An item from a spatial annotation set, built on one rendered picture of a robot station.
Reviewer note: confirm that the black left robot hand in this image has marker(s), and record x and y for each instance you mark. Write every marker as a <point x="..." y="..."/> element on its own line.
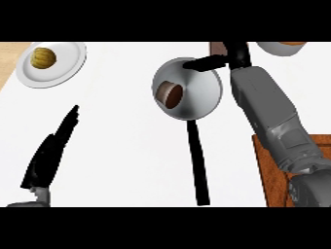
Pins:
<point x="47" y="159"/>

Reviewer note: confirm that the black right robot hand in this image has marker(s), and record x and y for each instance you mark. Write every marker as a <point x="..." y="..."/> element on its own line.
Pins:
<point x="239" y="55"/>

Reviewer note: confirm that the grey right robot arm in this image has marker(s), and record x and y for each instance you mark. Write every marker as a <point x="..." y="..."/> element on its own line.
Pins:
<point x="269" y="107"/>

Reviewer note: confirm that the brown wooden cutting board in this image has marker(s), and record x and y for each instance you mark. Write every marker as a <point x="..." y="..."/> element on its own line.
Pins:
<point x="273" y="175"/>

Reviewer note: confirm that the brown object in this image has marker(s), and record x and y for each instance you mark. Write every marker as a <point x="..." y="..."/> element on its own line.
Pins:
<point x="217" y="48"/>

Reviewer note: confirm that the white bowl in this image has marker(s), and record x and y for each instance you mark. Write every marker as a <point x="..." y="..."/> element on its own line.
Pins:
<point x="278" y="48"/>

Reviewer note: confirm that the white plate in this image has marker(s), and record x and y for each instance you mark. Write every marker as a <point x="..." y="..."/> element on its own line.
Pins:
<point x="62" y="73"/>

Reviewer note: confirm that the yellow-green round squash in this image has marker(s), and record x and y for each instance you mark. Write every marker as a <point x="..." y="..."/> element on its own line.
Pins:
<point x="43" y="58"/>

